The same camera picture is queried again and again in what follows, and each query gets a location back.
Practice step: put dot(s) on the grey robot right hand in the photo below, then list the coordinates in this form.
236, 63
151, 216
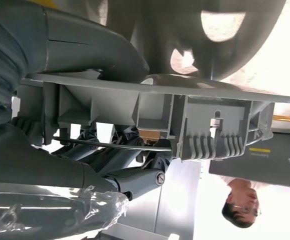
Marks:
35, 179

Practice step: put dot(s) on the person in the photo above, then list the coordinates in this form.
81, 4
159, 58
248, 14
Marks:
242, 202

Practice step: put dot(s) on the steel workbench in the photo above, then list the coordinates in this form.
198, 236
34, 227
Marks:
272, 49

